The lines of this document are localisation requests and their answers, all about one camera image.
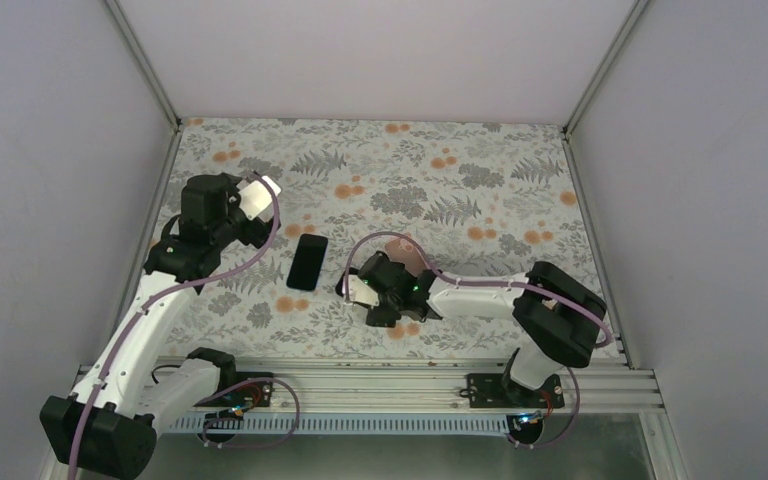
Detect black phone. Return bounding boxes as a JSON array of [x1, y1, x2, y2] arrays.
[[286, 234, 329, 292]]

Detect floral patterned table mat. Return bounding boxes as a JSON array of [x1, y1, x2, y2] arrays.
[[158, 117, 601, 360]]

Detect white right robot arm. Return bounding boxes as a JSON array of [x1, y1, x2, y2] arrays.
[[335, 251, 611, 407]]

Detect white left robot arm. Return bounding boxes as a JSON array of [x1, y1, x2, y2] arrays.
[[40, 173, 281, 479]]

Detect pink phone case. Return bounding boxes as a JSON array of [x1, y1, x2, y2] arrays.
[[384, 238, 426, 276]]

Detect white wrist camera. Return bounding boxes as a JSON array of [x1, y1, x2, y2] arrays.
[[240, 176, 282, 222], [348, 276, 380, 307]]

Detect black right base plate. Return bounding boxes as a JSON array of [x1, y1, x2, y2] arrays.
[[458, 373, 565, 409]]

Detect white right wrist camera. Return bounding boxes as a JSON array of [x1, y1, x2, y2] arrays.
[[348, 276, 380, 307]]

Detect slotted grey cable duct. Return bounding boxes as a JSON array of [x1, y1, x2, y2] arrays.
[[158, 414, 511, 437]]

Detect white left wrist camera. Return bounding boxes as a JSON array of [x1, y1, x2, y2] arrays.
[[240, 176, 282, 222]]

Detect aluminium front rail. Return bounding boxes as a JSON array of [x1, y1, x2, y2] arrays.
[[237, 358, 664, 414]]

